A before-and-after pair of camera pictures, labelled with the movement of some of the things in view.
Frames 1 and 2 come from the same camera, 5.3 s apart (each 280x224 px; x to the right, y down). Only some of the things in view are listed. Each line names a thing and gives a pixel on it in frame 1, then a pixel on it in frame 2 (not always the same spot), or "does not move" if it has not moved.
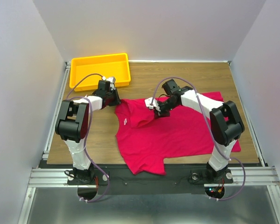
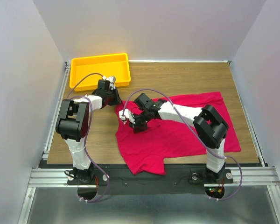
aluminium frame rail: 44,176 does not move
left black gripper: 118,101 does not move
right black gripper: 163,114 -> 136,127
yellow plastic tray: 115,66 does not move
